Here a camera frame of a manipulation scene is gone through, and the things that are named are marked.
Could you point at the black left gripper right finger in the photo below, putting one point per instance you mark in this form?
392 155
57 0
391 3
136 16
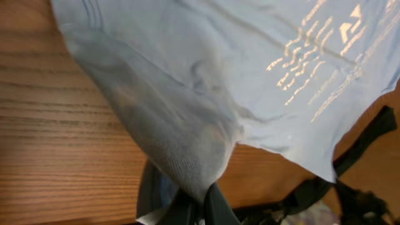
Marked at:
217 211

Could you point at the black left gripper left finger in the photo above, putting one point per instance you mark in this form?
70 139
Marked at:
182 211

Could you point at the light blue printed t-shirt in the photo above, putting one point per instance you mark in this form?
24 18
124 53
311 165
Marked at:
191 79

